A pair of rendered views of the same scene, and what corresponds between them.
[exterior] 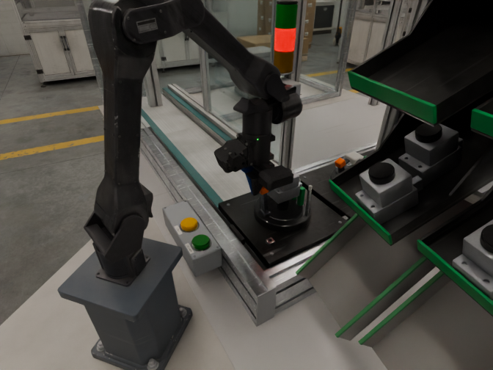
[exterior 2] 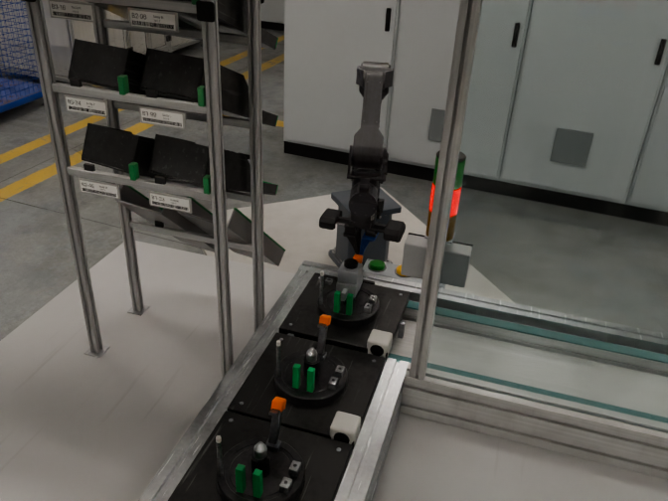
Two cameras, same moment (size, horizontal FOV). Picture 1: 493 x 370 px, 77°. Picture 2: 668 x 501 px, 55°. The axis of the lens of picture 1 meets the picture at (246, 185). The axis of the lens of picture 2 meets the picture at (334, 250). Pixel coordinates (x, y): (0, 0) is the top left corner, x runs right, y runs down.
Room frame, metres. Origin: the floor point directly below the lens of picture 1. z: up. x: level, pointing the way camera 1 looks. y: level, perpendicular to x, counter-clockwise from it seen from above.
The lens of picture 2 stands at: (1.44, -0.93, 1.81)
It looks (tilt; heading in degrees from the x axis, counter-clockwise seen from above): 30 degrees down; 137
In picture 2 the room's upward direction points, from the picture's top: 3 degrees clockwise
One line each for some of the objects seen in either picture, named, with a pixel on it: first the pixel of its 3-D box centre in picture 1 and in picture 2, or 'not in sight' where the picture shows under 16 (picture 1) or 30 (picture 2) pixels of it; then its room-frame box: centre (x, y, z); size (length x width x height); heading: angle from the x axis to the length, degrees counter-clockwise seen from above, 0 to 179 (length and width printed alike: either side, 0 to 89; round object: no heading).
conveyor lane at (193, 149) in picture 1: (233, 175); (476, 366); (0.88, 0.04, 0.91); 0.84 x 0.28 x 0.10; 31
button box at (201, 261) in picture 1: (190, 234); (403, 281); (0.57, 0.14, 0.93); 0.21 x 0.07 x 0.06; 31
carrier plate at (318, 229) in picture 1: (282, 216); (347, 312); (0.61, -0.09, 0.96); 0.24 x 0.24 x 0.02; 31
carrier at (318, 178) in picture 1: (357, 171); (311, 364); (0.74, -0.31, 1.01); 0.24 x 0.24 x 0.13; 31
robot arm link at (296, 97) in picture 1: (271, 95); (366, 180); (0.60, -0.05, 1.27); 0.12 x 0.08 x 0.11; 133
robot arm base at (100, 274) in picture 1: (121, 255); not in sight; (0.36, 0.20, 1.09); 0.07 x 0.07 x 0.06; 72
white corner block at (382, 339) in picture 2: not in sight; (379, 344); (0.74, -0.12, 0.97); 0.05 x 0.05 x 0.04; 31
